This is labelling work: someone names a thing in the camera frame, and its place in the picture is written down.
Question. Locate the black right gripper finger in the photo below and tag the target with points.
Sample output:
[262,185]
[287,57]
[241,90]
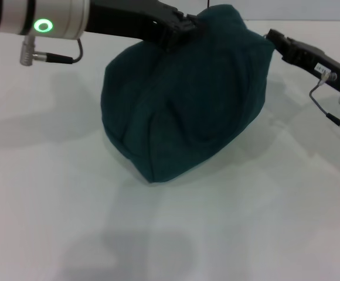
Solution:
[284,47]

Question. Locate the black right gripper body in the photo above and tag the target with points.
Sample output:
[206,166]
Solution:
[328,67]

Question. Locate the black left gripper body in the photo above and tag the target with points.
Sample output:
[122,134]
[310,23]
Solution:
[135,17]

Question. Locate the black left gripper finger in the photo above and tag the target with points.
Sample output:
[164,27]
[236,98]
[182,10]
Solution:
[192,27]

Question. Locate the dark teal insulated lunch bag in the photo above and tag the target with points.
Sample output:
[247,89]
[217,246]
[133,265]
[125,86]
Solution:
[187,111]

